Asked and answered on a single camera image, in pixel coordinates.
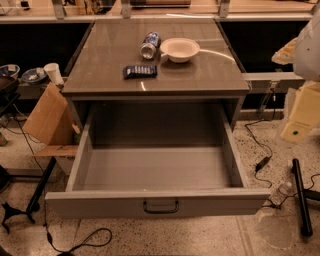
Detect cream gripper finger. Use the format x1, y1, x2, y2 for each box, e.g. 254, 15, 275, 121
280, 82, 320, 144
271, 38, 297, 65

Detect blue pepsi can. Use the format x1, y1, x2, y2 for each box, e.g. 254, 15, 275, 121
140, 32, 161, 60

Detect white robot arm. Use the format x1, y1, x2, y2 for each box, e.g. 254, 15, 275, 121
271, 11, 320, 143

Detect open grey top drawer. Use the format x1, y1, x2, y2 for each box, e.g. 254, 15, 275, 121
46, 103, 270, 219

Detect grey cabinet with brown top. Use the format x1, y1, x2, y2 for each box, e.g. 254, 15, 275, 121
63, 18, 249, 126

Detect clear plastic water bottle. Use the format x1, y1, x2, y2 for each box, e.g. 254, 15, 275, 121
271, 181, 293, 208

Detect black stand leg right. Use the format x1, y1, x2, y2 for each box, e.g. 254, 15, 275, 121
291, 158, 320, 237

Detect black stand leg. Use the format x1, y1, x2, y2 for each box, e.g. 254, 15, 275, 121
291, 158, 320, 237
0, 156, 58, 234

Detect white paper bowl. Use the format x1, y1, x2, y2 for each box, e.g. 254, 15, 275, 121
160, 38, 200, 63

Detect dark blue snack packet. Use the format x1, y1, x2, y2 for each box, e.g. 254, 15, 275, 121
123, 65, 157, 79

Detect white paper cup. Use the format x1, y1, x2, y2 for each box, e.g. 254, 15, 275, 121
44, 63, 64, 85

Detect brown cardboard box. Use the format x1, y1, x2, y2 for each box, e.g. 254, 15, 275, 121
23, 83, 80, 157

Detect blue bowl near cup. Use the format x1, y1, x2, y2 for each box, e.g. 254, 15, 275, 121
21, 67, 47, 85

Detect blue bowl far left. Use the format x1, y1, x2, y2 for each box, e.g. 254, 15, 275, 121
0, 64, 20, 79

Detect black stand leg left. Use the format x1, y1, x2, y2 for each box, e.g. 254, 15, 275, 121
0, 156, 58, 234

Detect black power cable right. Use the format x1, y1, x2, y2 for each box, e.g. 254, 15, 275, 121
244, 88, 320, 209

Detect black floor cable left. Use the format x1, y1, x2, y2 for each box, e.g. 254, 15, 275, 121
13, 113, 113, 256

